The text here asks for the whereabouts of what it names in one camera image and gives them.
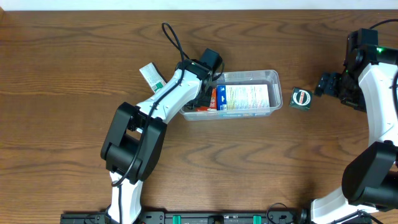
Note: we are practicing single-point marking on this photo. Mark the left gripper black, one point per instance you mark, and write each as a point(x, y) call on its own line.
point(201, 101)

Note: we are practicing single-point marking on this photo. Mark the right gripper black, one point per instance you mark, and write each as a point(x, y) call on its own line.
point(325, 84)

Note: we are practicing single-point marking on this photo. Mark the red medicine box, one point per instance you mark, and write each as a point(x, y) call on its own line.
point(213, 103)

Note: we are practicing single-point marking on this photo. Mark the blue medicine box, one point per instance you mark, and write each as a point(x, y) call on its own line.
point(243, 98)

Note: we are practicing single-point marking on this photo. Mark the clear plastic container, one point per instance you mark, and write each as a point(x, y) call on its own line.
point(257, 77)

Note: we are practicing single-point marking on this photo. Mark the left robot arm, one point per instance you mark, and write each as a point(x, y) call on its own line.
point(134, 141)

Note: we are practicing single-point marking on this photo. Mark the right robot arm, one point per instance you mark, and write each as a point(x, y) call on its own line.
point(369, 84)

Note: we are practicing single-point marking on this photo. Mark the dark green square box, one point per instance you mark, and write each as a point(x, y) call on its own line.
point(301, 99)

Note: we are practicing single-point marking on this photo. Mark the white green medicine box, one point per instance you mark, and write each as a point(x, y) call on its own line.
point(153, 77)

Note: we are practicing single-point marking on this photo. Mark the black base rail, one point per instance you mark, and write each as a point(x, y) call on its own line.
point(272, 216)

